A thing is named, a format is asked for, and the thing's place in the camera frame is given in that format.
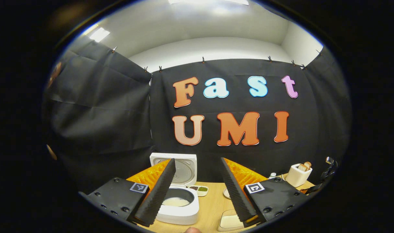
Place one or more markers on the white divided condiment dish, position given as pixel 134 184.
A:
pixel 202 189

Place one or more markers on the white rice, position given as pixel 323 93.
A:
pixel 177 202

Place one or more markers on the square rice container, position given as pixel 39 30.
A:
pixel 220 223

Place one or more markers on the white rice cooker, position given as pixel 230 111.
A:
pixel 184 215

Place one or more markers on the ceiling light panel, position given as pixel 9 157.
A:
pixel 210 2
pixel 99 34

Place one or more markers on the cream toaster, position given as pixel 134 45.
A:
pixel 297 178

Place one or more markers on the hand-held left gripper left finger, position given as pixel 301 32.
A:
pixel 156 194

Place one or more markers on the white oval plate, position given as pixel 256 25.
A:
pixel 226 193

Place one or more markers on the toasted bread slice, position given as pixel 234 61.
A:
pixel 308 164
pixel 302 167

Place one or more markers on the row of black cloth clips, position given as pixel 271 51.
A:
pixel 203 60

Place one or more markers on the white drink bottle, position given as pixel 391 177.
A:
pixel 272 175

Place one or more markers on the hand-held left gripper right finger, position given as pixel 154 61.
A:
pixel 237 197

